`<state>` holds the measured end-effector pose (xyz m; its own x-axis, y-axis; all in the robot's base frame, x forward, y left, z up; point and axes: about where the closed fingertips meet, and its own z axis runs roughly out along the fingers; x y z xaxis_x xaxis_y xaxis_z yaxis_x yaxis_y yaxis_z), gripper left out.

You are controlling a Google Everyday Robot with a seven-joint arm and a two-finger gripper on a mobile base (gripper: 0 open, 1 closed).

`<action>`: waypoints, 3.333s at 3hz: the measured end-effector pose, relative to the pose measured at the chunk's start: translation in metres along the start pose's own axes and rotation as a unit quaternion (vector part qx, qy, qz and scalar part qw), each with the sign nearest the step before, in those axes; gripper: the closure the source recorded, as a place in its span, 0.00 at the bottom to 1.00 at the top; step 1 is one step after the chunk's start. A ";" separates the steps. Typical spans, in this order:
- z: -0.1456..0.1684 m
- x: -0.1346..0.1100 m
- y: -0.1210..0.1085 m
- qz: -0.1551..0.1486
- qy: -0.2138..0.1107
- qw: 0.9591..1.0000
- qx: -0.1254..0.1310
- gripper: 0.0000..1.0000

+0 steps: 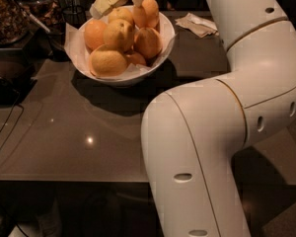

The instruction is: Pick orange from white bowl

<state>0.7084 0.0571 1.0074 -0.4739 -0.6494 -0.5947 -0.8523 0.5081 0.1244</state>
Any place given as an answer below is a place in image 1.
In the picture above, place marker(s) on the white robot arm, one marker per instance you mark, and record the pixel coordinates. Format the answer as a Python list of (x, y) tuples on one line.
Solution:
[(190, 133)]

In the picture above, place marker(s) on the white paper bowl liner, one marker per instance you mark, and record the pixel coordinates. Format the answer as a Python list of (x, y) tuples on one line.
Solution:
[(72, 46)]

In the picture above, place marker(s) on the large yellow front orange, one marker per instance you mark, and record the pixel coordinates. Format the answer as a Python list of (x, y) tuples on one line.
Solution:
[(107, 62)]

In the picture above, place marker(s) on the white ceramic bowl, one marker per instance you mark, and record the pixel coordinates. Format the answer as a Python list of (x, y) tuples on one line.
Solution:
[(128, 79)]

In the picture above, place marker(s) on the orange at top back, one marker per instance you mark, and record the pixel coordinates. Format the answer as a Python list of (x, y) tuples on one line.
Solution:
[(147, 14)]

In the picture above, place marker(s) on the orange at left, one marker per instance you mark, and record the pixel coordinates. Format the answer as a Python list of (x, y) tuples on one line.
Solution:
[(94, 33)]

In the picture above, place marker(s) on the orange at right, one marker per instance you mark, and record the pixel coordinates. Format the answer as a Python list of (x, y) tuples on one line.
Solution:
[(147, 41)]

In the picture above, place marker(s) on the small orange at bottom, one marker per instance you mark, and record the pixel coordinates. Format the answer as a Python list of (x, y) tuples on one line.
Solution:
[(135, 58)]

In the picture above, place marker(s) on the paper sachets on table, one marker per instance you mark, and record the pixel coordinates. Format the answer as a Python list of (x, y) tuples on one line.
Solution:
[(197, 25)]

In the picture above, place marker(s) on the glass jar of nuts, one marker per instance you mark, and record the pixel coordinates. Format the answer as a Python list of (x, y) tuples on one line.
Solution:
[(13, 23)]

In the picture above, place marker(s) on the black appliance at left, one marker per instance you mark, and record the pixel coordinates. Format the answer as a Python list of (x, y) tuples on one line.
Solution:
[(16, 73)]

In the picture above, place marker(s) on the black wire holder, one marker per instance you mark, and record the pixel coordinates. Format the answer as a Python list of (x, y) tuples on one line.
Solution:
[(74, 16)]

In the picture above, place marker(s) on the serving spoon with white handle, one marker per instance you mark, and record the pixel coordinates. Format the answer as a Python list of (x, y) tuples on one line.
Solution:
[(32, 18)]

